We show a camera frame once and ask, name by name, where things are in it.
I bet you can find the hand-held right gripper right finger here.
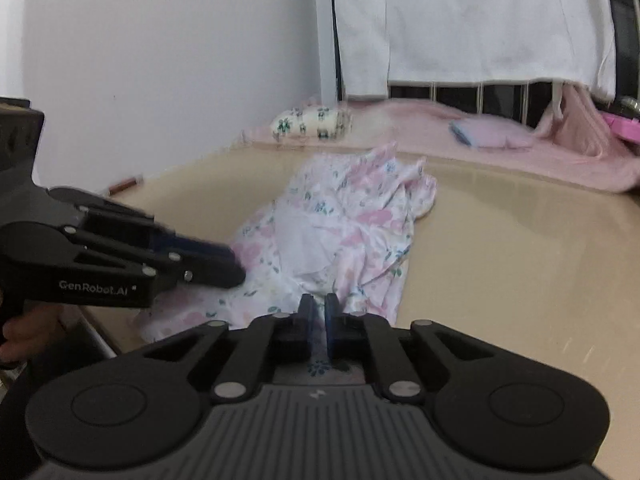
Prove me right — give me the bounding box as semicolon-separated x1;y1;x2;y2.
325;293;494;405

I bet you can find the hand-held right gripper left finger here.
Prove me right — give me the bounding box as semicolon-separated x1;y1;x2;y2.
144;293;317;404

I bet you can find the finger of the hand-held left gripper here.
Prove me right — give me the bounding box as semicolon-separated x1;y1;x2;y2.
46;186;235;258
61;225;247;291

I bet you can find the pink floral garment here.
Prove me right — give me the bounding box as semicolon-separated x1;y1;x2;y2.
134;141;439;387

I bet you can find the person's left hand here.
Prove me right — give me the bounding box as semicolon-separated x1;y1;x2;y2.
0;304;65;364

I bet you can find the small brown stick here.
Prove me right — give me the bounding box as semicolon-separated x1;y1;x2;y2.
108;173;146;195

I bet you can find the folded lilac cloth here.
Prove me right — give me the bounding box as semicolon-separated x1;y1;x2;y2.
448;117;534;151

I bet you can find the metal bed railing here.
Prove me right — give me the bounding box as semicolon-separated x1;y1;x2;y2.
387;79;567;130

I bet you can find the pink blanket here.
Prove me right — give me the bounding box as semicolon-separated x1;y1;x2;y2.
242;85;640;194

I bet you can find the white hanging cloth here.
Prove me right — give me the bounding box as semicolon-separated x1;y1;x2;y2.
327;0;617;102

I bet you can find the pink plastic object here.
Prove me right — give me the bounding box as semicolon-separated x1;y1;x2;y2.
602;96;640;144

